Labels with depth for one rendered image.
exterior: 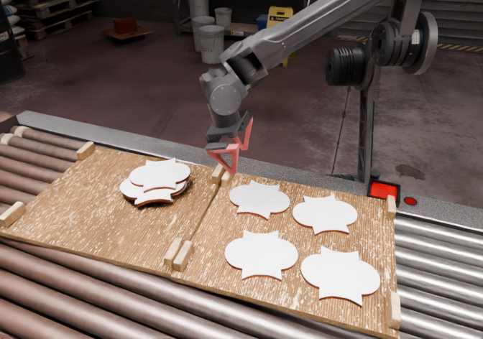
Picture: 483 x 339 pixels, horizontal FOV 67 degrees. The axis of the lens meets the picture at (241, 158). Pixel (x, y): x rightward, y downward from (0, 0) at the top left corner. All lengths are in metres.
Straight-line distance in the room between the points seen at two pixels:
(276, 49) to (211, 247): 0.41
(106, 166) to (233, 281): 0.51
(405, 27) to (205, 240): 0.90
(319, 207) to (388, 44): 0.64
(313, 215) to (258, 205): 0.13
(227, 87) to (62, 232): 0.48
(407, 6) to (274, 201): 0.74
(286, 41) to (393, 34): 0.66
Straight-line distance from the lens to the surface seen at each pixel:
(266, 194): 0.88
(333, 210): 0.87
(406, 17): 1.31
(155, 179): 0.90
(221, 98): 0.65
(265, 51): 0.70
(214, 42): 4.31
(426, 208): 0.99
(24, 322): 0.79
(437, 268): 0.87
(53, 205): 0.97
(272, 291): 0.71
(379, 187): 0.99
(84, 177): 1.03
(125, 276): 0.79
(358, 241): 0.82
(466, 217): 1.01
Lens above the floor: 1.52
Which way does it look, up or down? 35 degrees down
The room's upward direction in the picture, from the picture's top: straight up
